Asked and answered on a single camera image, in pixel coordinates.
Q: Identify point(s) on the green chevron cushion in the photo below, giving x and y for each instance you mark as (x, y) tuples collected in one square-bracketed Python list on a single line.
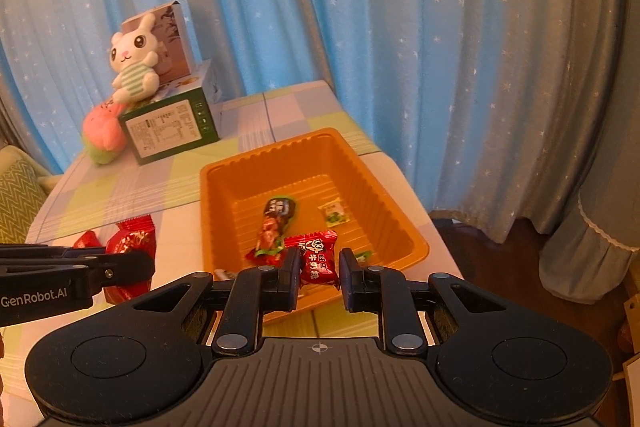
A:
[(17, 192)]

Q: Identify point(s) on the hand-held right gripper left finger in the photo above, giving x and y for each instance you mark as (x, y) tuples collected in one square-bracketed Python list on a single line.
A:
[(290, 277)]

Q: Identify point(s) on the grey curtain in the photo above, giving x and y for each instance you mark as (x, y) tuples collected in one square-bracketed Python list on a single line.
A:
[(600, 107)]

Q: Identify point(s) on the yellow green candy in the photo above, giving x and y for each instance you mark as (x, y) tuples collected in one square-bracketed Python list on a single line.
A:
[(334, 213)]

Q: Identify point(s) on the beige picture box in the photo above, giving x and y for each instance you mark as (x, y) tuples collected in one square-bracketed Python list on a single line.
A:
[(172, 47)]

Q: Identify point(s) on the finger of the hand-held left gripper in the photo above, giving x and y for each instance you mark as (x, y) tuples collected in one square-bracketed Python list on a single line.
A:
[(50, 254), (125, 272)]

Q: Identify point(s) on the blue star curtain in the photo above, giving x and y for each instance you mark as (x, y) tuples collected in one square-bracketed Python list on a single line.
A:
[(350, 7)]

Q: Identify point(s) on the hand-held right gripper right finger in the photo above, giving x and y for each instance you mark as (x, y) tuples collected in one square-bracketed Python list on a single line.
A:
[(348, 282)]

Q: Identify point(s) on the green long snack packet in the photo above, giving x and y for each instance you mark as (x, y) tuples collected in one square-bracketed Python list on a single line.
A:
[(274, 222)]

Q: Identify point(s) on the red white candy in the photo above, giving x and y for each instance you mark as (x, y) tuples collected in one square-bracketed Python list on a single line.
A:
[(317, 264)]

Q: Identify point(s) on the checked tablecloth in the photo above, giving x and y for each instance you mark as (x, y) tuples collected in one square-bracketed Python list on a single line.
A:
[(280, 117)]

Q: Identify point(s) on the orange plastic tray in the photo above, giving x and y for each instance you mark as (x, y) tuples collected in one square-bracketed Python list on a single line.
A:
[(320, 167)]

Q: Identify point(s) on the clear sesame snack packet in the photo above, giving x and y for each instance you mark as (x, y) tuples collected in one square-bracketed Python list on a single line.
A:
[(225, 274)]

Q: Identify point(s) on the green cardboard box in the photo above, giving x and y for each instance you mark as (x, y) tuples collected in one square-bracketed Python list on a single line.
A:
[(165, 127)]

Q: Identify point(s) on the white rabbit plush toy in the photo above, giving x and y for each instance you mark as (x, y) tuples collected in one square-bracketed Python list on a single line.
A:
[(132, 72)]

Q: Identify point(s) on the large red snack packet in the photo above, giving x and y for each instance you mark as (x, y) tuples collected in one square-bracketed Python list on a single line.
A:
[(132, 237)]

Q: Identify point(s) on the pink green plush toy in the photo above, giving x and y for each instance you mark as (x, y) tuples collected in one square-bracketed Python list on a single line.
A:
[(102, 129)]

